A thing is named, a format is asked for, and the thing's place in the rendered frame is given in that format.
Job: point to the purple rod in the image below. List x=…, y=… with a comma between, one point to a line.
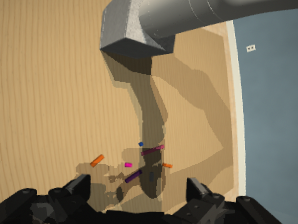
x=133, y=176

